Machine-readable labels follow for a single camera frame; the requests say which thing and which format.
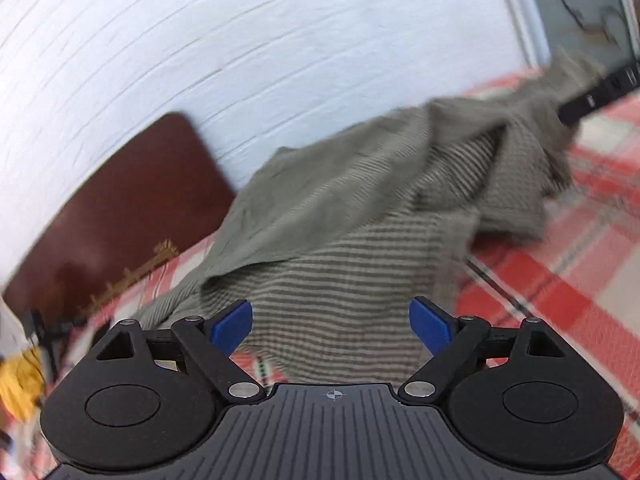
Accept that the small black tripod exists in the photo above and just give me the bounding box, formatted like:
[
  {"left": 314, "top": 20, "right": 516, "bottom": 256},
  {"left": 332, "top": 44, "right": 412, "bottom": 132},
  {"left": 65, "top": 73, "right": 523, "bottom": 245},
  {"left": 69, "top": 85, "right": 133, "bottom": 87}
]
[{"left": 20, "top": 310, "right": 86, "bottom": 381}]

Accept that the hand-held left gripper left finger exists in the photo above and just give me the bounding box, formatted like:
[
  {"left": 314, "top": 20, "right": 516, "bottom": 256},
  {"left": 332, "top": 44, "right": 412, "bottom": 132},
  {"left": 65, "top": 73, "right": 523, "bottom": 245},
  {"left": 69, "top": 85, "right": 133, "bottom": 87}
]
[{"left": 95, "top": 300, "right": 266, "bottom": 405}]

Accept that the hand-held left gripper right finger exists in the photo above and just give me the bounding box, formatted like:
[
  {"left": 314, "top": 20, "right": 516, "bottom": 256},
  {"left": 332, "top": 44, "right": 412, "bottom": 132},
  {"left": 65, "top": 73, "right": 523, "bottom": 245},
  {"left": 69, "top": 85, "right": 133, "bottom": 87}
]
[{"left": 398, "top": 296, "right": 566, "bottom": 405}]

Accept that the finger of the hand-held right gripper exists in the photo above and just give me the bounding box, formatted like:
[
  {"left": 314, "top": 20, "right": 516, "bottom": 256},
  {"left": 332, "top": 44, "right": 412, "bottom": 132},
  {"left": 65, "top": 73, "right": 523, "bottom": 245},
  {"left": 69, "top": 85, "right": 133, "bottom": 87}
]
[{"left": 557, "top": 62, "right": 640, "bottom": 126}]

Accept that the red plaid blanket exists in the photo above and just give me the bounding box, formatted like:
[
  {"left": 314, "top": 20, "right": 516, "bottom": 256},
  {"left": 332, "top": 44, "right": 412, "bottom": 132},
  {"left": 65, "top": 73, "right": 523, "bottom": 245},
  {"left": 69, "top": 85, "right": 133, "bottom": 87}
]
[{"left": 65, "top": 72, "right": 640, "bottom": 480}]

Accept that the green checked shirt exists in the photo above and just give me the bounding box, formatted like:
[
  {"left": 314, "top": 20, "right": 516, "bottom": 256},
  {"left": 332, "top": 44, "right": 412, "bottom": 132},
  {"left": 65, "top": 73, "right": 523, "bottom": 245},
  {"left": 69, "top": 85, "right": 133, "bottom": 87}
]
[{"left": 132, "top": 47, "right": 608, "bottom": 386}]

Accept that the glass door with cartoon drawing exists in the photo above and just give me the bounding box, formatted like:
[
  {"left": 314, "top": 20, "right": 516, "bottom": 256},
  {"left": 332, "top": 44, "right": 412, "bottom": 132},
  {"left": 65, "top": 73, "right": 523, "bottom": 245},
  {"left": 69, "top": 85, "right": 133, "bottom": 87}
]
[{"left": 492, "top": 0, "right": 640, "bottom": 68}]

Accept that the brown folding table board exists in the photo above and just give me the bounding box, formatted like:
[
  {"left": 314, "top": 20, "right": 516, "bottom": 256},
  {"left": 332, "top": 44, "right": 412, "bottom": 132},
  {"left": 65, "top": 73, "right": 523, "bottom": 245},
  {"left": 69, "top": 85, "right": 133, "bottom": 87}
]
[{"left": 2, "top": 112, "right": 238, "bottom": 331}]

